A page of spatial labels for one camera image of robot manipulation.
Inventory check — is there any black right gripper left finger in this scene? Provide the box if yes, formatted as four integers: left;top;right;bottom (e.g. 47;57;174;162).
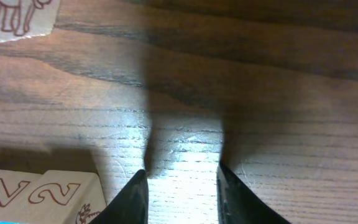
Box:
89;169;149;224

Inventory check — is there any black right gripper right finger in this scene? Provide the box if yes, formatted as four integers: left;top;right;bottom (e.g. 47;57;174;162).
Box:
216;163;289;224

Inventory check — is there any blue 2 block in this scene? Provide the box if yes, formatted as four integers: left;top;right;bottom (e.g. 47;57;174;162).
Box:
0;170;106;224

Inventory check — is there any red I block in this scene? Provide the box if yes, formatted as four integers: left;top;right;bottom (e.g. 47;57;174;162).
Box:
0;170;42;215

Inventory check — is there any yellow O block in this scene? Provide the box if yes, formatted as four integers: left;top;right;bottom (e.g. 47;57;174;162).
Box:
0;0;60;43

